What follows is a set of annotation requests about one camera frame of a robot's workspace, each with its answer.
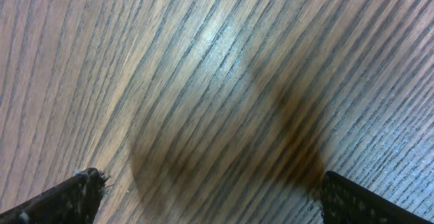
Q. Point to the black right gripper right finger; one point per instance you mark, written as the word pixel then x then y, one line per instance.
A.
pixel 345 202

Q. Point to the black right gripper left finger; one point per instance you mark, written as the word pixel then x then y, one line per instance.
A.
pixel 75 200

